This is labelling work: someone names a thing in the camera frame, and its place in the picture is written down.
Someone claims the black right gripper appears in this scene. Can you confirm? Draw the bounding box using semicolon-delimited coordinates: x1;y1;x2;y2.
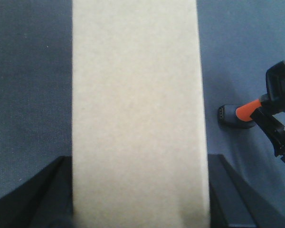
208;108;285;228

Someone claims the small brown cardboard package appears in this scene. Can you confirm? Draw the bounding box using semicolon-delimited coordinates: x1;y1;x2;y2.
72;0;210;228

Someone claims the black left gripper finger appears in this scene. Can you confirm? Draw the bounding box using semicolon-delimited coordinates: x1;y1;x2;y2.
0;156;74;228

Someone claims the orange black barcode scanner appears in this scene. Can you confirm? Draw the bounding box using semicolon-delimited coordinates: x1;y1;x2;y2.
218;61;285;129

